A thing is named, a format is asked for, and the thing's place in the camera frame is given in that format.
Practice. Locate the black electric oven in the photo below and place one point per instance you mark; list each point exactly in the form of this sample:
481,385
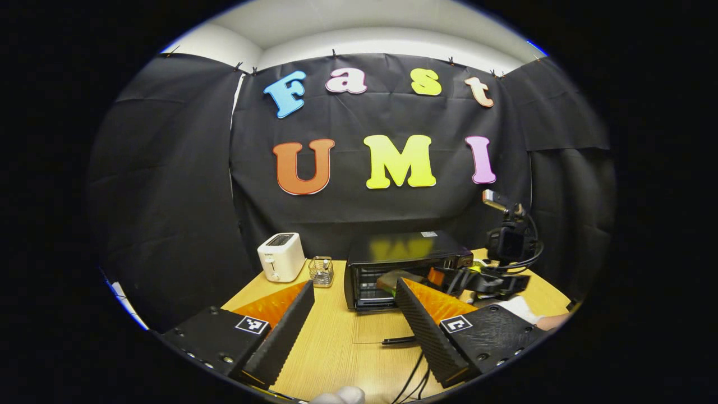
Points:
392,249

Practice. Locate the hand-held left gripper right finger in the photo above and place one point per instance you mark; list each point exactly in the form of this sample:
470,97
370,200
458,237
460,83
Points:
429,334

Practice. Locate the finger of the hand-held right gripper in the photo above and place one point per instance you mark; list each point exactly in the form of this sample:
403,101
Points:
438,276

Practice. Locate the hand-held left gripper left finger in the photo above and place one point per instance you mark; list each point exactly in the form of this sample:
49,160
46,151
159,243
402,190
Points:
280,339

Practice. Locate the lettuce sandwich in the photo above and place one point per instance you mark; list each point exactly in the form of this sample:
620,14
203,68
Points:
388,282

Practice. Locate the white toaster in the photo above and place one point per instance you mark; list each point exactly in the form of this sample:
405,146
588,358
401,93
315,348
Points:
280,258

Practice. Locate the black backdrop cloth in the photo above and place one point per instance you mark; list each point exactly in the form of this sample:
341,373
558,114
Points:
359,207

